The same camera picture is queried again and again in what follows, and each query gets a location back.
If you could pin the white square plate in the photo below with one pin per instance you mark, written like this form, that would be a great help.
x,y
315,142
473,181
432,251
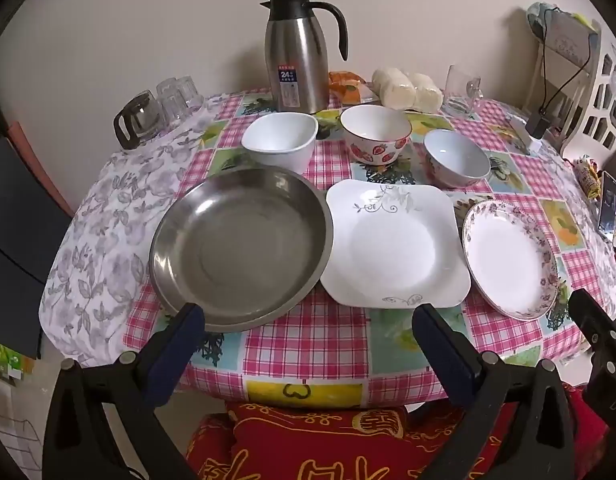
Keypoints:
x,y
388,250

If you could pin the white carved chair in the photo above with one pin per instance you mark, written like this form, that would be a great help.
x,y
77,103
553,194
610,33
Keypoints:
x,y
595,110

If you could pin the orange snack packet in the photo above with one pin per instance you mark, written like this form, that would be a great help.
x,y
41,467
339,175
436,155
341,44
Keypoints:
x,y
348,87

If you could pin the dark cabinet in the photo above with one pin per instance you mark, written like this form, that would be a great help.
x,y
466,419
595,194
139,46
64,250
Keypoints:
x,y
17,240

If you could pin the small colourful snack packet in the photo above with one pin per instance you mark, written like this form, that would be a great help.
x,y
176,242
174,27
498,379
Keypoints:
x,y
588,177

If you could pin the stainless steel basin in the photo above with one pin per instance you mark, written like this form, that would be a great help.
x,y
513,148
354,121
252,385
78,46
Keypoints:
x,y
237,245

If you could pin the strawberry print bowl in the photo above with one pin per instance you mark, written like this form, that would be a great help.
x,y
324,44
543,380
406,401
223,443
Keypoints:
x,y
373,152

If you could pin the pale hanging bag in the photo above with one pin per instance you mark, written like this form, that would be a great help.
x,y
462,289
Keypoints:
x,y
568,40

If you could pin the red patterned cushion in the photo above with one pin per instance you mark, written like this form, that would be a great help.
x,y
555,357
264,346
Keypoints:
x,y
313,440

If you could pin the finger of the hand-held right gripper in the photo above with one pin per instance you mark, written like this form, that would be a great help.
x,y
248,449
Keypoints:
x,y
598,317

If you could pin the small white box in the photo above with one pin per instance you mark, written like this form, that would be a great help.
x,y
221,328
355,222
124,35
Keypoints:
x,y
518,132

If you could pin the smartphone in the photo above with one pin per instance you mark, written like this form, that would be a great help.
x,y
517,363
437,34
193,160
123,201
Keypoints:
x,y
609,205

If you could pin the bag of steamed buns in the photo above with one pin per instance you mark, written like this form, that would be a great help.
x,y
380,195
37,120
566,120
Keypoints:
x,y
403,90

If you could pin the glass mug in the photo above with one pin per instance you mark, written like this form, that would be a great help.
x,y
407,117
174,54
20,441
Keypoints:
x,y
455,90

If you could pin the black charger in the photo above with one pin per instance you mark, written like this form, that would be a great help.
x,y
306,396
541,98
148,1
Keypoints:
x,y
538,126

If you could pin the pale blue bowl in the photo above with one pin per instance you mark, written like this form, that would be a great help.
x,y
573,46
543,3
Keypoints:
x,y
453,155

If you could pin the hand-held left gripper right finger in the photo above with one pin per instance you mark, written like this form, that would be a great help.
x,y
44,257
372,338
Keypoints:
x,y
448,355

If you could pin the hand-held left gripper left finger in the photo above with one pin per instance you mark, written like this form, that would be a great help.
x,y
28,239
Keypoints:
x,y
180,355

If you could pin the white square bowl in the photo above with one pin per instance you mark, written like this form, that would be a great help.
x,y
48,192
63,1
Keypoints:
x,y
278,135

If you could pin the green box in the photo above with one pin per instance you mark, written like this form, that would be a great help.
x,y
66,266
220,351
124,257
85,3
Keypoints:
x,y
2,360

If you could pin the stainless steel thermos jug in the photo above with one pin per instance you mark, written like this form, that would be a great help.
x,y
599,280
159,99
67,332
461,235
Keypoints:
x,y
298,50

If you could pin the round floral rim plate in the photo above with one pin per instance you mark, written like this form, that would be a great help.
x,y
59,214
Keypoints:
x,y
508,265

